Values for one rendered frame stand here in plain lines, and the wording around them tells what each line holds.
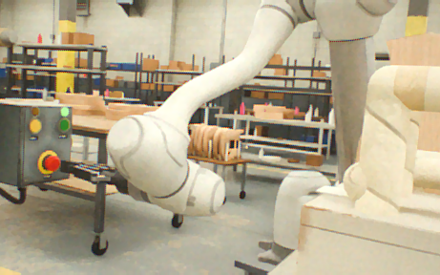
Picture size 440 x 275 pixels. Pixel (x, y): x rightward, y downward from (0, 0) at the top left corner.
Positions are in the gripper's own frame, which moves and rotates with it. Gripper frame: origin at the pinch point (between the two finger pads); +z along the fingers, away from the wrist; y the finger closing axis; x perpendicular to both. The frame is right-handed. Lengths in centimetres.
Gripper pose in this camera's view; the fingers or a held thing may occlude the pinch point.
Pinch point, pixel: (73, 167)
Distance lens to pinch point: 115.3
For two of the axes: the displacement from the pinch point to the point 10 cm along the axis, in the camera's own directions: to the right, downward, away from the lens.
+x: 0.8, -9.9, -0.9
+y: 4.7, -0.5, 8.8
